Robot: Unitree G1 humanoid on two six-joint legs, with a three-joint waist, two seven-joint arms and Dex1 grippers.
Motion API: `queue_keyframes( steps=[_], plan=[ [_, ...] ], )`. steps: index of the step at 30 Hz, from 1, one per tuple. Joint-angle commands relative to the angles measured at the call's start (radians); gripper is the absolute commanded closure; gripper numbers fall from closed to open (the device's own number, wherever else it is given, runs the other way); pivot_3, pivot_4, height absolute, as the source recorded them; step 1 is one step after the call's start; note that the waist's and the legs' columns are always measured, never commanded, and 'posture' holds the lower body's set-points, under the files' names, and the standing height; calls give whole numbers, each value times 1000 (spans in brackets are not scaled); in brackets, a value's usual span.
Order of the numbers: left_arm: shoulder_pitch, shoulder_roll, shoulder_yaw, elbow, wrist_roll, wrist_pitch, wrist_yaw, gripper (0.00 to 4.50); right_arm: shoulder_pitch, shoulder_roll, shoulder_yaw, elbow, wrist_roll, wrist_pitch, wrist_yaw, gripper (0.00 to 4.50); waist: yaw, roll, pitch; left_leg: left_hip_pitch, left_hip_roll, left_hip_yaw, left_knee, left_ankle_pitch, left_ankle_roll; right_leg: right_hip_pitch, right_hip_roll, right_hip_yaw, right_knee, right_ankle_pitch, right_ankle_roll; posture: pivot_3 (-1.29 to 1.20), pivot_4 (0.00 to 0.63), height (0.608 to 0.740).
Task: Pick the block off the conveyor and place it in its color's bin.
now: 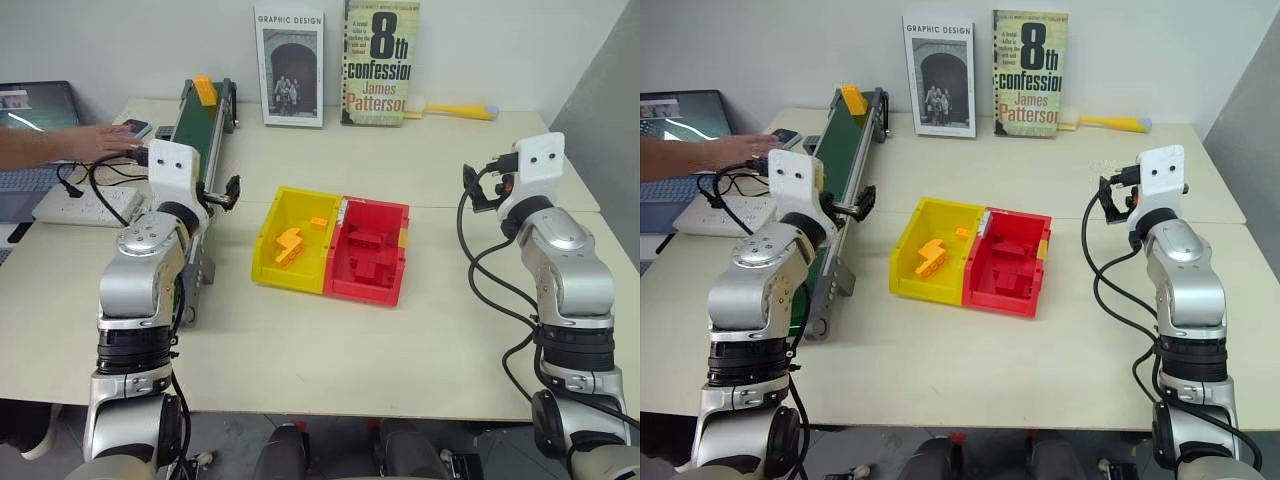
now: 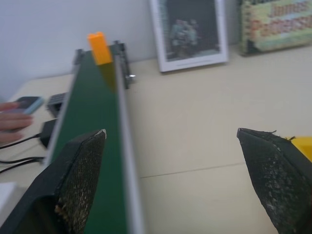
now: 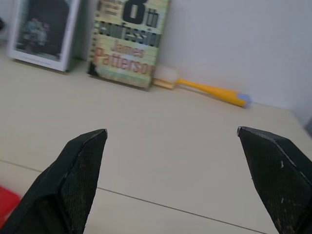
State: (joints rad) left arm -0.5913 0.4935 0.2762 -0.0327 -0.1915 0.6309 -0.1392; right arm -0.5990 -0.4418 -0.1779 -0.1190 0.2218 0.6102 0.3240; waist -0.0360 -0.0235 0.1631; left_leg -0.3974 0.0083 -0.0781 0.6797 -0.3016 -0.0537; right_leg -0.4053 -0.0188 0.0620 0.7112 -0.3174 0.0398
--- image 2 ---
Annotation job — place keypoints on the green conveyor belt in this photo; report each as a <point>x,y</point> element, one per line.
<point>97,117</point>

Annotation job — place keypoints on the black power adapter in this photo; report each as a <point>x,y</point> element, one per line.
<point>48,132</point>

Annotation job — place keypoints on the colourful printed box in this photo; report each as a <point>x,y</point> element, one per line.
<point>276,25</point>

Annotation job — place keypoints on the white framed picture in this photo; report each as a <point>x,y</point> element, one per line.
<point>190,33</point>

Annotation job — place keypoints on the light blue phone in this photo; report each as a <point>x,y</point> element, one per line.
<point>29,104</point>

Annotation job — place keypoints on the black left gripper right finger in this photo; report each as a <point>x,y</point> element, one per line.
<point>275,178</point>

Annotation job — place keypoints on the yellow plastic bin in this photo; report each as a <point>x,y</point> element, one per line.
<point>303,147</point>

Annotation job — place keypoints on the orange toy block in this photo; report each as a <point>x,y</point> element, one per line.
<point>100,50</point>

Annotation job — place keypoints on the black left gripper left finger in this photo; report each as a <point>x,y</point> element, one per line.
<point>73,180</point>

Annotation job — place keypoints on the person's bare hand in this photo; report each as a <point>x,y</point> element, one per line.
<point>12,122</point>

